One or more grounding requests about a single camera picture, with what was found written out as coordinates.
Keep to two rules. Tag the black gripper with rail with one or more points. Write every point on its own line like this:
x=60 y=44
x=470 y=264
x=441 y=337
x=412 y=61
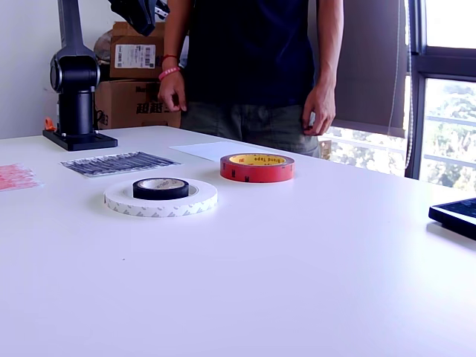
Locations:
x=161 y=7

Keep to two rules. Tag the small black tape roll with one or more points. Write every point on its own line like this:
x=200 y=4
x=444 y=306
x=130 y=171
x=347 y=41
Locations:
x=160 y=192

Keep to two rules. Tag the wide white tape roll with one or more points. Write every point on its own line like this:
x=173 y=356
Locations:
x=160 y=210

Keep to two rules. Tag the red tape roll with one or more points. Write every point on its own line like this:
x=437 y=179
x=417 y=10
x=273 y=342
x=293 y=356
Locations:
x=256 y=173

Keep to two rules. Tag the person's right forearm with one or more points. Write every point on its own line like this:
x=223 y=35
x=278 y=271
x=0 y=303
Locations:
x=176 y=29

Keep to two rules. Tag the person's left forearm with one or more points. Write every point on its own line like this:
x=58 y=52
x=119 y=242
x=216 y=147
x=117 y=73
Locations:
x=329 y=44

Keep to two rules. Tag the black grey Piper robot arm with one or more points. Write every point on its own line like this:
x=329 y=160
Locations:
x=74 y=108

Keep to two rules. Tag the person's right hand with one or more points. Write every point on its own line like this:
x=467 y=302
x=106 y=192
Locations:
x=173 y=89

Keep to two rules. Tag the person's left hand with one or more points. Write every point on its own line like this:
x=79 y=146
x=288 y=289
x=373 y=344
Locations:
x=320 y=111

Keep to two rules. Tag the cardboard box with shipping label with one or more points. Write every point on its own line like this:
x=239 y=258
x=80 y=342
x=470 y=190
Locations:
x=126 y=35

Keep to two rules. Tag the pink wristband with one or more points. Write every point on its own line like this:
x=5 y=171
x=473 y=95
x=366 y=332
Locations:
x=169 y=72

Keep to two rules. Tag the cardboard box with blue print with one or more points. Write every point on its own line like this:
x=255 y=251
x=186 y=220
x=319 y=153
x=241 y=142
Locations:
x=126 y=104

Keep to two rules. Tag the person in dark shirt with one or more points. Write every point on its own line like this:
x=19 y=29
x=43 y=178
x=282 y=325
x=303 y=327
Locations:
x=253 y=56

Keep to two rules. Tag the orange clamp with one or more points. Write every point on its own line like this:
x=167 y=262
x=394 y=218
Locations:
x=50 y=124

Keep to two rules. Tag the plain white paper sheet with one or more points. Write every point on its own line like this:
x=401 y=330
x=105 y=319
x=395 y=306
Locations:
x=201 y=148

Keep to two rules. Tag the black scribbled paper sheet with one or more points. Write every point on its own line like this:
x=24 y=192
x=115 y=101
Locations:
x=119 y=164

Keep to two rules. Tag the red scribbled paper sheet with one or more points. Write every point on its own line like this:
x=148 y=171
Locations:
x=16 y=176

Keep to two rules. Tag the grey roller blind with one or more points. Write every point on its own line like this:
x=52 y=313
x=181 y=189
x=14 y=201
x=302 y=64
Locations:
x=372 y=56

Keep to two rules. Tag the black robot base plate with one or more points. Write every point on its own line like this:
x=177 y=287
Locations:
x=82 y=141

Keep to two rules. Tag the dark window frame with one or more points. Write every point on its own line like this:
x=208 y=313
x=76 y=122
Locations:
x=418 y=111

